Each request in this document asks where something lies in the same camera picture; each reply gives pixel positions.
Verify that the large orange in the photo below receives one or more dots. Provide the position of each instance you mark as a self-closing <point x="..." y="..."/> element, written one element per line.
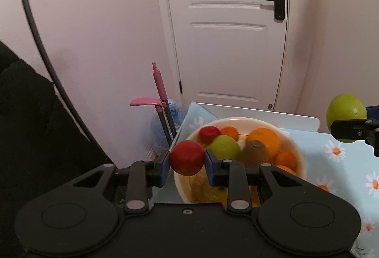
<point x="265" y="139"/>

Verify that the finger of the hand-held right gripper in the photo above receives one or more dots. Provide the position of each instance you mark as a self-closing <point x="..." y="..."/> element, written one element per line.
<point x="348" y="128"/>
<point x="373" y="112"/>

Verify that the white panel door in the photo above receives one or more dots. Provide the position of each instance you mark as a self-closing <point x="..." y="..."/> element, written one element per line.
<point x="228" y="39"/>

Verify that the pink dustpan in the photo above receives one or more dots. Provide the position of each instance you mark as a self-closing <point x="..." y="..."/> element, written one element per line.
<point x="145" y="101"/>

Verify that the dark cloth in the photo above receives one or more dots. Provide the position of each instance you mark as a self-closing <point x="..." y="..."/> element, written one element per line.
<point x="35" y="133"/>

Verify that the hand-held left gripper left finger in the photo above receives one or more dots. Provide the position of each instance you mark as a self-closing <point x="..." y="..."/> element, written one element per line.
<point x="165" y="169"/>

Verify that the cream round bowl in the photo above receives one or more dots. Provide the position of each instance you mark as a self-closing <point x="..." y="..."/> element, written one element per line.
<point x="296" y="151"/>

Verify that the green apple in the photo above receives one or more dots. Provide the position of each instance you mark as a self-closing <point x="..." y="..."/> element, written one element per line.
<point x="345" y="111"/>
<point x="225" y="148"/>

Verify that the grey metal pole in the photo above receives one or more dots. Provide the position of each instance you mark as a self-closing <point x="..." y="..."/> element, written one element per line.
<point x="38" y="45"/>

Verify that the light blue daisy tablecloth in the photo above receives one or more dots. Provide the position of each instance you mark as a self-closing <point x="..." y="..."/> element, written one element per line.
<point x="334" y="169"/>

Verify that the blue water bottle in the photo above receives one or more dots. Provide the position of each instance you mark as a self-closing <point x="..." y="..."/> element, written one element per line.
<point x="160" y="130"/>

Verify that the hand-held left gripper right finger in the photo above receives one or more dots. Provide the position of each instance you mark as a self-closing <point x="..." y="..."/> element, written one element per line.
<point x="210" y="169"/>

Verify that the red cherry tomato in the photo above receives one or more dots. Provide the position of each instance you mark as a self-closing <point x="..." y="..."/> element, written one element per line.
<point x="187" y="161"/>
<point x="209" y="134"/>

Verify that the brown kiwi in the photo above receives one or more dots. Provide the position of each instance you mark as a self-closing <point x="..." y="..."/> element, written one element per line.
<point x="256" y="153"/>

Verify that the small orange mandarin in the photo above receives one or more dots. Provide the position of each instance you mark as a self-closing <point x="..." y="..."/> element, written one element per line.
<point x="286" y="169"/>
<point x="231" y="132"/>
<point x="285" y="159"/>

